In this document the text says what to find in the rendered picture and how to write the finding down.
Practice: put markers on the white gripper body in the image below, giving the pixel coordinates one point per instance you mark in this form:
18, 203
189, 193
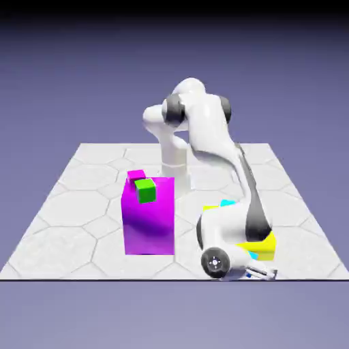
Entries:
264, 273

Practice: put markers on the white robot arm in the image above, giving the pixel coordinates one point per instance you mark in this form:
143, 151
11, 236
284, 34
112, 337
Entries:
210, 128

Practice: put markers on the small cyan cube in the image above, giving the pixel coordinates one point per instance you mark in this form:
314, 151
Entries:
227, 202
253, 255

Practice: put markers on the small green cube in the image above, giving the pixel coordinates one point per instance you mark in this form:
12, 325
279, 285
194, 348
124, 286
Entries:
146, 191

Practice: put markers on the small pink cube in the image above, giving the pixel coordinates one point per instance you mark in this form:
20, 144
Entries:
135, 174

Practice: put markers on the large yellow box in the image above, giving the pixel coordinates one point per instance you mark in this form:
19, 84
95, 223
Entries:
268, 244

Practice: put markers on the large magenta box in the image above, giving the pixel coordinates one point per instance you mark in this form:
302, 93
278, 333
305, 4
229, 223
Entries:
148, 226

